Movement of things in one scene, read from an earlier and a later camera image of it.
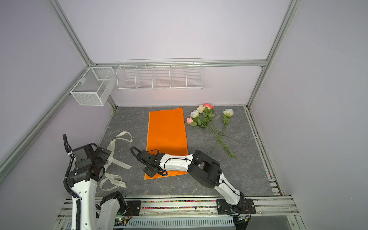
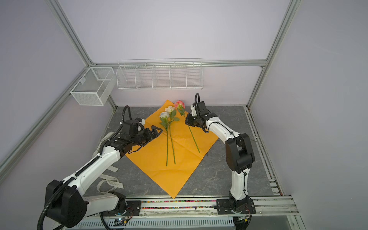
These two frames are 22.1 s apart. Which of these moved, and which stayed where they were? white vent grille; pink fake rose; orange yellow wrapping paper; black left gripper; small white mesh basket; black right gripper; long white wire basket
Moved: orange yellow wrapping paper; black left gripper; black right gripper; pink fake rose
Stayed: long white wire basket; white vent grille; small white mesh basket
